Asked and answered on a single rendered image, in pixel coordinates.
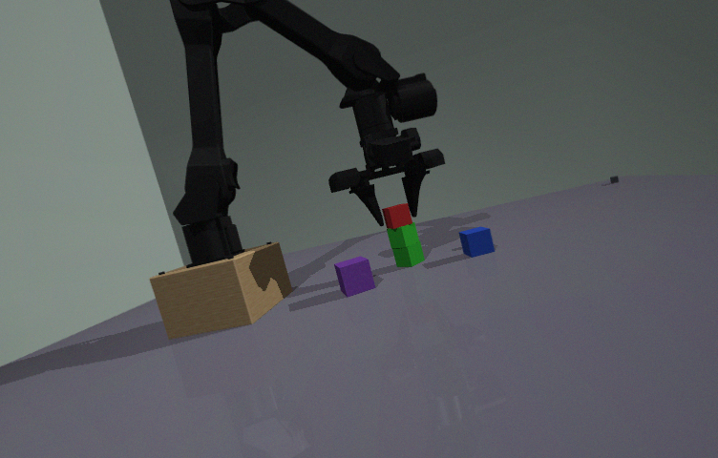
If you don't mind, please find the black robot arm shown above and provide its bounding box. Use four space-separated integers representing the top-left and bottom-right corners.
170 0 437 268

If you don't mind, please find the red block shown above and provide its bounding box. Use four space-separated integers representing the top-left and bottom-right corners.
382 203 412 229

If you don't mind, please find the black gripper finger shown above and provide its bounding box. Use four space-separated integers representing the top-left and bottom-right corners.
401 170 430 218
349 184 384 226

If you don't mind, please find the green block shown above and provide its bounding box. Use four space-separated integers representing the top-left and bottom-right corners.
392 241 425 267
387 222 419 248

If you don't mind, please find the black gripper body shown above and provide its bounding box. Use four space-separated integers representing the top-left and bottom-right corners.
328 123 445 193

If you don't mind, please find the blue block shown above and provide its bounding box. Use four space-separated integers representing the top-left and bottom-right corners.
458 227 495 258

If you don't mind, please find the purple block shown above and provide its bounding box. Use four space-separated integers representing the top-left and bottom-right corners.
334 256 375 297

